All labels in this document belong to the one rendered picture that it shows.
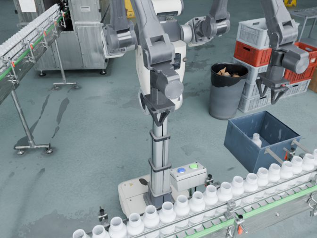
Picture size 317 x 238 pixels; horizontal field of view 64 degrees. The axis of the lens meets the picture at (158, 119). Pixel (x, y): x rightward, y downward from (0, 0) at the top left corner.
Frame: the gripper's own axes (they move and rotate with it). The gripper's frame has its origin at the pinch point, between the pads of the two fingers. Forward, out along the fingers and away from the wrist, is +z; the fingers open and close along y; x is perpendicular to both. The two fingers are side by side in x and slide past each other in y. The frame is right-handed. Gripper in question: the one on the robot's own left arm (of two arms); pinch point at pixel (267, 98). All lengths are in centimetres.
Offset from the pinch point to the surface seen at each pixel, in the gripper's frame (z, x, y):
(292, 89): 125, -235, 175
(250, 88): 99, -142, 161
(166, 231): 34, 50, -17
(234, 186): 26.4, 20.6, -14.2
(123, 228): 27, 64, -15
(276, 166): 25.1, -0.3, -12.8
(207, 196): 26.7, 32.5, -14.2
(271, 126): 53, -52, 39
